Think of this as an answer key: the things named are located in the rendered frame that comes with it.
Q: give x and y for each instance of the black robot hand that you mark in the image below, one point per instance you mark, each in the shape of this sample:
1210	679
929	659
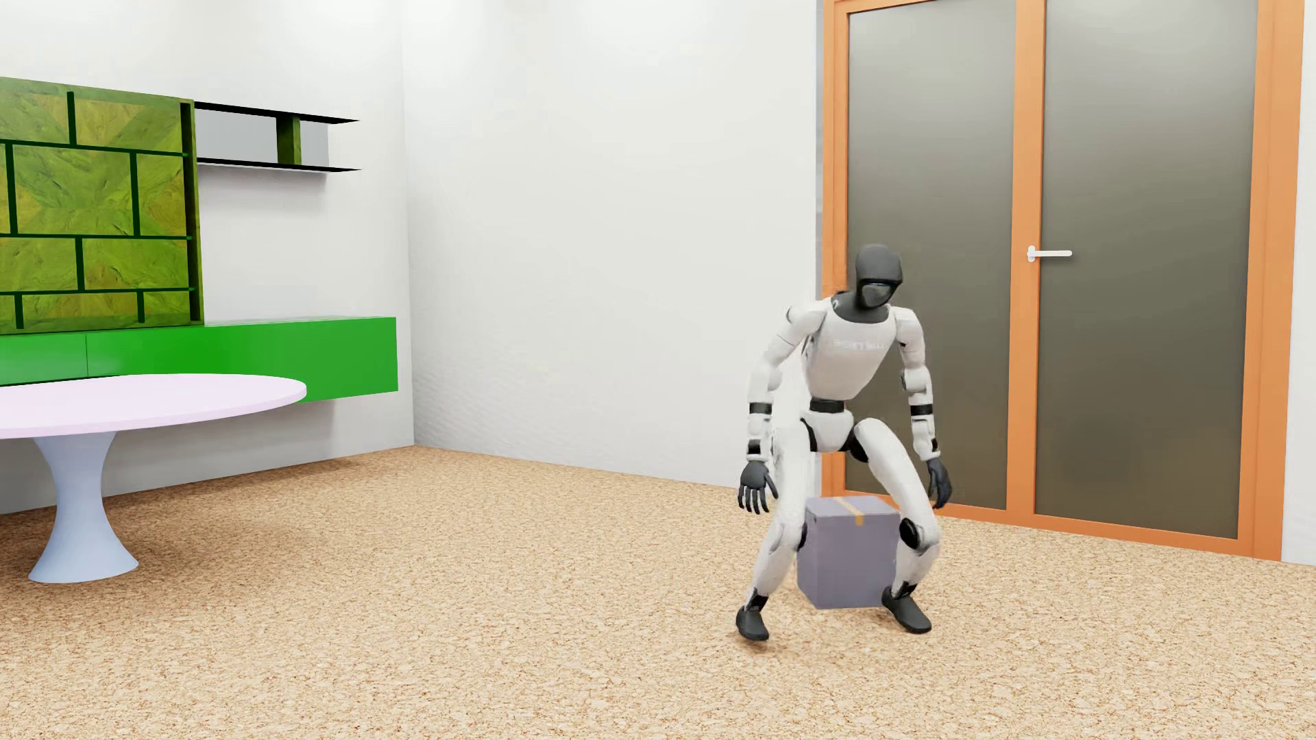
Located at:
939	483
755	485

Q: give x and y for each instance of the white left robot leg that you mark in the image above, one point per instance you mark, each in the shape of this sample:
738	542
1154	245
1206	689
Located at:
915	534

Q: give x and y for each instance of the black wall shelf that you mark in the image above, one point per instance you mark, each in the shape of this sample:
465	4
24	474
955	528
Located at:
278	139

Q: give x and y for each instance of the white round pedestal table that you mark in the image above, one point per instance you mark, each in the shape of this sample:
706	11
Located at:
123	403

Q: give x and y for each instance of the black robot head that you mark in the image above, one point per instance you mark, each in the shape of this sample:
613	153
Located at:
877	269

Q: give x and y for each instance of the green wall-mounted low cabinet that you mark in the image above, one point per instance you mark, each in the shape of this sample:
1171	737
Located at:
257	355

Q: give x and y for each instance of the white right robot leg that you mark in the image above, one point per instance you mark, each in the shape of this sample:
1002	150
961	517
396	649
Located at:
781	534

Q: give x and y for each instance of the orange framed glass double door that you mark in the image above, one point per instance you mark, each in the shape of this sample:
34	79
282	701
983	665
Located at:
1131	308

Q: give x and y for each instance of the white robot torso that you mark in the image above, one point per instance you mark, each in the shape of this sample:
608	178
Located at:
845	360

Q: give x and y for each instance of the green marbled wall panel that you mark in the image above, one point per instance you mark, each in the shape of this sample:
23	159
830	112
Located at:
93	206

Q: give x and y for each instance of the dark grey cardboard box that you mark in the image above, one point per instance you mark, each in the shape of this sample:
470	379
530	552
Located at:
848	560

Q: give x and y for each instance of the white robot leg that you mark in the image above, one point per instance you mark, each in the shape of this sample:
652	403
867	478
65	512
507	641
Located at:
781	534
915	534

